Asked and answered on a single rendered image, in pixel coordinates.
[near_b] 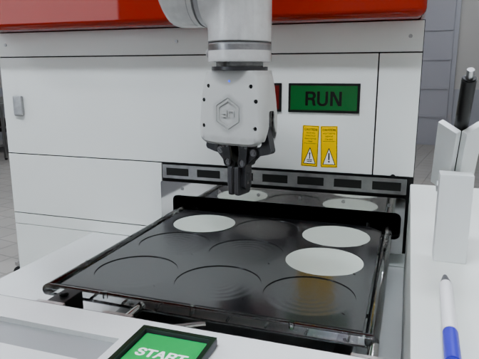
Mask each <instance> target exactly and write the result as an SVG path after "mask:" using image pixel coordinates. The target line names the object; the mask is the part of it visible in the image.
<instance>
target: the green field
mask: <svg viewBox="0 0 479 359"><path fill-rule="evenodd" d="M357 96H358V86H325V85H291V103H290V110H340V111H357Z"/></svg>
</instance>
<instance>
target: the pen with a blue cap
mask: <svg viewBox="0 0 479 359"><path fill-rule="evenodd" d="M439 288H440V300H441V321H442V333H443V355H444V359H462V358H461V352H460V341H459V335H458V324H457V318H456V312H455V301H454V295H453V285H452V283H451V281H450V279H449V278H448V277H447V275H446V274H444V275H443V277H442V279H441V281H440V283H439Z"/></svg>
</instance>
